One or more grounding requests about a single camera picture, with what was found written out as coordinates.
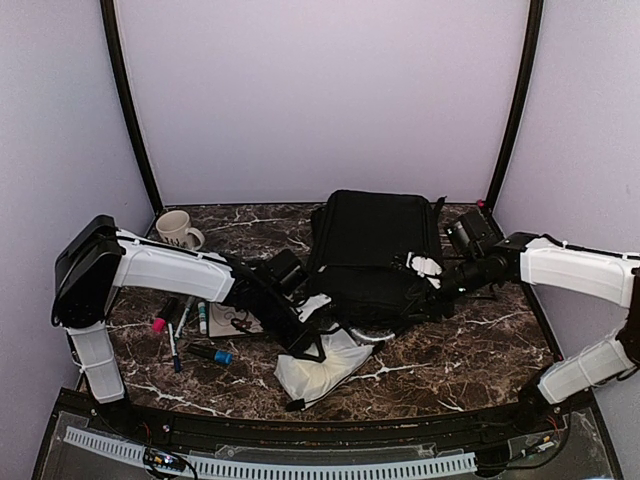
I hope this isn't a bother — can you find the black student backpack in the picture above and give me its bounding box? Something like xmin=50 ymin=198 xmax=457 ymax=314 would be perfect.
xmin=306 ymin=190 xmax=445 ymax=333

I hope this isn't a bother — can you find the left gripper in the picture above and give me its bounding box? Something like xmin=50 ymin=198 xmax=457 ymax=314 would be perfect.
xmin=255 ymin=291 xmax=325 ymax=364

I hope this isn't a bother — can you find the white slotted cable duct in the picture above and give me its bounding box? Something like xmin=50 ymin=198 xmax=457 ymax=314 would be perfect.
xmin=63 ymin=427 xmax=478 ymax=479

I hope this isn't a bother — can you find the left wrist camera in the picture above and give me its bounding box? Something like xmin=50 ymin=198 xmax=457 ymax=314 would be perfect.
xmin=266 ymin=249 xmax=308 ymax=296

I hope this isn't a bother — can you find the square floral ceramic plate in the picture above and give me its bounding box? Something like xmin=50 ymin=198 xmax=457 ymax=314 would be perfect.
xmin=207 ymin=303 xmax=264 ymax=339

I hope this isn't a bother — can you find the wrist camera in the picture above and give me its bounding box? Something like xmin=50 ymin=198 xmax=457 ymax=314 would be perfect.
xmin=266 ymin=249 xmax=308 ymax=296
xmin=444 ymin=211 xmax=503 ymax=258

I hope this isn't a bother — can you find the right black frame post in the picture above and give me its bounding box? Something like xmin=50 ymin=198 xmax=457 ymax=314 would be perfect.
xmin=485 ymin=0 xmax=544 ymax=211

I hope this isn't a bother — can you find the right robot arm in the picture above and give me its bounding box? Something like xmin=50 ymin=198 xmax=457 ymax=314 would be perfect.
xmin=402 ymin=232 xmax=639 ymax=434

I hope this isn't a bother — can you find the clear plastic wrapped ring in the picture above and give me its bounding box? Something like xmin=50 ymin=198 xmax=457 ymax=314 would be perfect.
xmin=349 ymin=327 xmax=396 ymax=344

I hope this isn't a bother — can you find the blue white pen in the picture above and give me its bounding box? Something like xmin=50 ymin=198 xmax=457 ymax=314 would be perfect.
xmin=166 ymin=322 xmax=182 ymax=373

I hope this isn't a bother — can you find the black front table rail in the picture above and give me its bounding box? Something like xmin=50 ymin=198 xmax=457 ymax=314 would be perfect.
xmin=59 ymin=372 xmax=596 ymax=454

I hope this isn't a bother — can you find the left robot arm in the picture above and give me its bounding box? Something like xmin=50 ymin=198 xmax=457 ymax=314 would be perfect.
xmin=51 ymin=215 xmax=326 ymax=436

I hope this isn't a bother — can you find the black marker with blue cap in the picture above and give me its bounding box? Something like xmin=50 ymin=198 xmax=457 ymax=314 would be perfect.
xmin=187 ymin=344 xmax=233 ymax=366

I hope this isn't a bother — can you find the black frame post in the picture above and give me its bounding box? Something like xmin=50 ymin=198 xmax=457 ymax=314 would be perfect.
xmin=485 ymin=0 xmax=544 ymax=211
xmin=99 ymin=0 xmax=164 ymax=214

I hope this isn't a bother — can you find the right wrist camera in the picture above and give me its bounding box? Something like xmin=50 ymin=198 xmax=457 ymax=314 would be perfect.
xmin=444 ymin=211 xmax=503 ymax=258

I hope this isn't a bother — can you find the black marker with pink cap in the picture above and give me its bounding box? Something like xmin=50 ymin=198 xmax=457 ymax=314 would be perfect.
xmin=152 ymin=297 xmax=178 ymax=333

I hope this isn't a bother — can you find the cream mug with plant print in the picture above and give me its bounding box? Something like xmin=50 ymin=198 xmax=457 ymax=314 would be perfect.
xmin=155 ymin=210 xmax=205 ymax=251

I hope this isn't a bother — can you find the grey white marker pen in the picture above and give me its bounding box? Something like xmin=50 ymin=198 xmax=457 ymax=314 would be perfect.
xmin=174 ymin=296 xmax=195 ymax=340

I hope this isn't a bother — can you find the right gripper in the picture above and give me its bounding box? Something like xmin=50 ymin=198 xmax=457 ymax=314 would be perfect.
xmin=401 ymin=253 xmax=488 ymax=323

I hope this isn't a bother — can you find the left black frame post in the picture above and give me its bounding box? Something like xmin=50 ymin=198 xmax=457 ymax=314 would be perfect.
xmin=99 ymin=0 xmax=164 ymax=214

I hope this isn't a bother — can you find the white bag with yellow sponge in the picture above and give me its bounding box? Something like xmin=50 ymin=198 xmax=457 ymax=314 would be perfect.
xmin=274 ymin=329 xmax=383 ymax=412

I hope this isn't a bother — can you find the white glue stick green cap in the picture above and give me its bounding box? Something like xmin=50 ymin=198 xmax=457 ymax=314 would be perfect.
xmin=198 ymin=301 xmax=208 ymax=335

